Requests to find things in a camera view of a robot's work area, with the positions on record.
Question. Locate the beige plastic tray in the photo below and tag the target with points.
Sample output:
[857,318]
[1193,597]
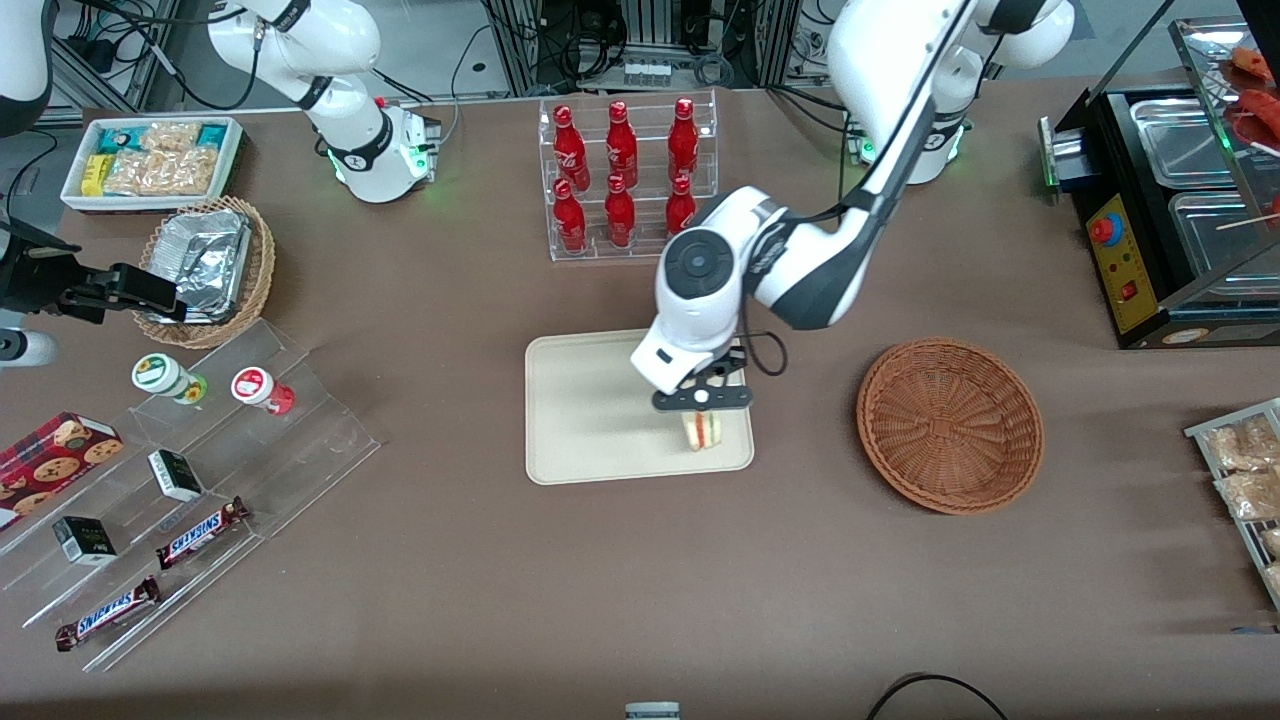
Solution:
[590,420]

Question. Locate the green lid yogurt cup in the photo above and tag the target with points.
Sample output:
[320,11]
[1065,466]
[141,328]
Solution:
[160,374]

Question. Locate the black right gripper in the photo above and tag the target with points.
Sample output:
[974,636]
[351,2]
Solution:
[38,279]

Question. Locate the clear acrylic stepped display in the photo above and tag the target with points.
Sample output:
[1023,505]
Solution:
[300,450]

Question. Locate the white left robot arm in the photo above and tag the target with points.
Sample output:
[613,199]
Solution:
[800,270]

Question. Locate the white plastic snack bin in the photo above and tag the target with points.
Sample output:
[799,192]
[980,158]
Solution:
[232,160]

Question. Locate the red cookie box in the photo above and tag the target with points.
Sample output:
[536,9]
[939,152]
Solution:
[50,465]

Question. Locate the light wicker basket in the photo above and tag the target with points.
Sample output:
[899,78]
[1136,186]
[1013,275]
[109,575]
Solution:
[262,270]

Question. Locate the teal snack packet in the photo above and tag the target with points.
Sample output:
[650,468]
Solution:
[212,134]
[120,140]

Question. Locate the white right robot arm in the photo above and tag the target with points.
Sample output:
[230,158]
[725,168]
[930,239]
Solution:
[350,40]

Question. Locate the white power strip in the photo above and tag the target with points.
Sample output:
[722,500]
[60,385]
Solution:
[646,73]

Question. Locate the silver foil container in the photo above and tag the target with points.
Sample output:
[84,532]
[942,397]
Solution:
[205,260]

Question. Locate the small black box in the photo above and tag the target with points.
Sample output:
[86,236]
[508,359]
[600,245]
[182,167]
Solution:
[176,475]
[85,540]

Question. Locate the black hot food display case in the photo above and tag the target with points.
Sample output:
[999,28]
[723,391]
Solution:
[1125,270]

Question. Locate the red cola bottle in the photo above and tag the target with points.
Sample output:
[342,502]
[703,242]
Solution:
[681,208]
[619,215]
[569,145]
[621,145]
[570,220]
[683,140]

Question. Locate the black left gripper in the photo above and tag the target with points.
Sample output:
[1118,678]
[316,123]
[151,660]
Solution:
[723,368]

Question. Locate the tray of packaged snacks right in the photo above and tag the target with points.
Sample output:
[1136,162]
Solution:
[1245,540]

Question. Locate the red emergency button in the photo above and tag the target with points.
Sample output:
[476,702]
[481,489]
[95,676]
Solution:
[1106,230]

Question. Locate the clear bag of snacks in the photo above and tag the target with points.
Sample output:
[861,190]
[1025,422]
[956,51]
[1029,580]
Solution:
[1250,495]
[1240,445]

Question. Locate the small grey device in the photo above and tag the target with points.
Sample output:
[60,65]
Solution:
[652,711]

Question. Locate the clear bag of crackers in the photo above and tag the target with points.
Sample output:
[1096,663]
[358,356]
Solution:
[165,172]

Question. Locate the clear acrylic bottle rack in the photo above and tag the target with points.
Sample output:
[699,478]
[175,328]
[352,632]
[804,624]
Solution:
[645,255]

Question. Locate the red lid yogurt cup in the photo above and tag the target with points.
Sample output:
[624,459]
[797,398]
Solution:
[255,385]

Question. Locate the triangular sandwich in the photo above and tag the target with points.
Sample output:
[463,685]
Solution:
[702,430]

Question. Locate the round brown wicker basket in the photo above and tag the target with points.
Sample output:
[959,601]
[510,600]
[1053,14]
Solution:
[950,425]

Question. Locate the yellow snack packet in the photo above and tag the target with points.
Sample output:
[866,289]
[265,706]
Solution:
[94,175]

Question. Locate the Snickers chocolate bar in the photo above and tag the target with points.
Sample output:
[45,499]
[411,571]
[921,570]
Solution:
[200,533]
[108,613]

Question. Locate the steel food pan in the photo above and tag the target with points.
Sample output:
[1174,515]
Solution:
[1180,140]
[1215,245]

